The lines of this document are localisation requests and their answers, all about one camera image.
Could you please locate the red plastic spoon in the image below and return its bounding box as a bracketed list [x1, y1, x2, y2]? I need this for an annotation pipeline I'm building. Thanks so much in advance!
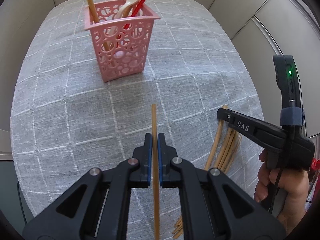
[123, 0, 146, 17]

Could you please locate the wooden chopstick apart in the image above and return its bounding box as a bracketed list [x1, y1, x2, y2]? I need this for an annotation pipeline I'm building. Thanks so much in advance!
[81, 0, 111, 53]

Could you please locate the person's right hand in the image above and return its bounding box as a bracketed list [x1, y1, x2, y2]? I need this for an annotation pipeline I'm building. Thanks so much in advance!
[254, 150, 309, 233]

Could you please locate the black tracker with green light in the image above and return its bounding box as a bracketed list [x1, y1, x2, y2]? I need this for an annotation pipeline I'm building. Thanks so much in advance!
[272, 55, 304, 127]

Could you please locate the grey checked tablecloth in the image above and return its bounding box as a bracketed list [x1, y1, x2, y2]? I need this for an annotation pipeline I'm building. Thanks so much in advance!
[10, 0, 263, 216]

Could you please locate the pink perforated utensil holder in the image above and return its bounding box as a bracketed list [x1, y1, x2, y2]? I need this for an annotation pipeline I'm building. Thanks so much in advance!
[84, 0, 160, 82]

